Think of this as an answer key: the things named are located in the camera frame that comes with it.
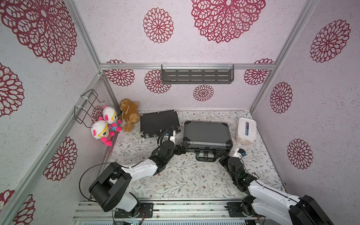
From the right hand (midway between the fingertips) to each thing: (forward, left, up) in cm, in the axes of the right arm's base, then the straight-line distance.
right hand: (218, 151), depth 86 cm
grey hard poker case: (+8, +7, +1) cm, 11 cm away
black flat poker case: (+25, +43, -5) cm, 50 cm away
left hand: (+5, +24, +3) cm, 24 cm away
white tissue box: (+19, -23, -4) cm, 30 cm away
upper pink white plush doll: (+20, +72, +10) cm, 75 cm away
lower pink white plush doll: (+7, +72, +12) cm, 73 cm away
